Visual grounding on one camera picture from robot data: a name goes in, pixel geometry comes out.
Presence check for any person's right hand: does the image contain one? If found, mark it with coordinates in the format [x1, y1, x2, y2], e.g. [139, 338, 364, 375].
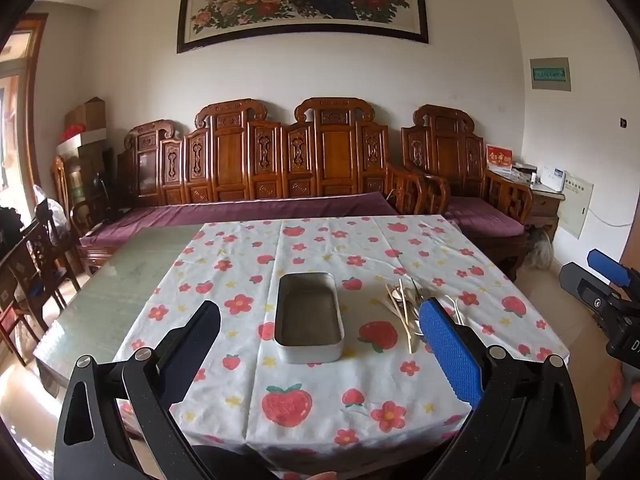
[594, 367, 640, 438]

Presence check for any clear plastic bag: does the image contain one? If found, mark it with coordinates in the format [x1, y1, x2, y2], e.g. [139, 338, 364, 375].
[32, 184, 69, 237]

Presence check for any wooden side table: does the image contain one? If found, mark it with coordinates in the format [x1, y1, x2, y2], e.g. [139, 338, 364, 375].
[529, 180, 567, 242]

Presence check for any strawberry flower print tablecloth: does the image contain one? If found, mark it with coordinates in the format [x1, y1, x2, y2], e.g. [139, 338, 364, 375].
[112, 214, 571, 480]

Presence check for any green wall panel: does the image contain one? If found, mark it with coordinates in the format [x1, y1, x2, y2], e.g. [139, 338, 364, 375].
[530, 57, 572, 92]

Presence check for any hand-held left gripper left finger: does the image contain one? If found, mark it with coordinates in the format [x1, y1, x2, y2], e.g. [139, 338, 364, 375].
[54, 300, 223, 480]

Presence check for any purple sofa cushion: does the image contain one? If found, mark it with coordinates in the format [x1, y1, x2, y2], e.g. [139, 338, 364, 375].
[79, 192, 402, 249]

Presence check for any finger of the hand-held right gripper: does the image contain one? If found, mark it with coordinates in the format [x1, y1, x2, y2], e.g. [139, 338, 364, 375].
[587, 248, 640, 292]
[558, 261, 627, 322]

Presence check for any beige wall panel box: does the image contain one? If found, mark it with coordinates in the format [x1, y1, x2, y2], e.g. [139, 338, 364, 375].
[556, 172, 595, 240]

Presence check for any bamboo chopstick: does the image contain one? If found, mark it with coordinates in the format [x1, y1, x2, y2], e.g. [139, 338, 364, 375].
[398, 278, 413, 355]
[384, 285, 425, 345]

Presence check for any brown cardboard box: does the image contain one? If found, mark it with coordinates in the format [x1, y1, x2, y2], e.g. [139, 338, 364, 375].
[76, 97, 107, 132]

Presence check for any metal spoon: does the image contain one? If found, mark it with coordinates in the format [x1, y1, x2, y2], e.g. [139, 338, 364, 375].
[391, 286, 420, 333]

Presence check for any carved wooden sofa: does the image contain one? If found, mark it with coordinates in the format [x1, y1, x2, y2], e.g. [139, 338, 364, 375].
[70, 98, 427, 277]

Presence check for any white mop head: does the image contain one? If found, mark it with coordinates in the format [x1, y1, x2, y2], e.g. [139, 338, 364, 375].
[529, 234, 554, 269]

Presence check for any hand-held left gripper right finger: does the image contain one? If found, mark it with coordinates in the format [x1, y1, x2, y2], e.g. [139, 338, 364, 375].
[418, 297, 587, 480]

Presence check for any carved wooden armchair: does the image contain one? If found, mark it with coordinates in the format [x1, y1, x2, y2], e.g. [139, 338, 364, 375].
[400, 104, 535, 282]

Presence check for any white flat box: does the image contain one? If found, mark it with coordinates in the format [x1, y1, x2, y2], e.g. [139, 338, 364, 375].
[55, 128, 109, 157]

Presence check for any rectangular metal tin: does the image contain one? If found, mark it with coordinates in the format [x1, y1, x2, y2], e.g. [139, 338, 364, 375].
[273, 272, 345, 365]

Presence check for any dark wooden dining chair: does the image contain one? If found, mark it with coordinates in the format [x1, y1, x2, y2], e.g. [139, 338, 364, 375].
[0, 219, 83, 367]

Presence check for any purple armchair cushion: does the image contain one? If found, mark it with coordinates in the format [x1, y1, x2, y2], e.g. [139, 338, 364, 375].
[444, 196, 527, 239]

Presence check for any white device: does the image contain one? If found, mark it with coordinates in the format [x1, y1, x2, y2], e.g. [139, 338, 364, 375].
[542, 165, 569, 192]

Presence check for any red printed card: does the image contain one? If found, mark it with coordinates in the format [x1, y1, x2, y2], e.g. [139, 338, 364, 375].
[486, 144, 515, 169]

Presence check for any black cloth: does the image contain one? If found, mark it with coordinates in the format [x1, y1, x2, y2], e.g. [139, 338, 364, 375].
[0, 205, 27, 262]

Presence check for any wooden window frame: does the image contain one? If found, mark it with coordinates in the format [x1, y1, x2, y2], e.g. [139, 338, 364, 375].
[0, 12, 49, 192]

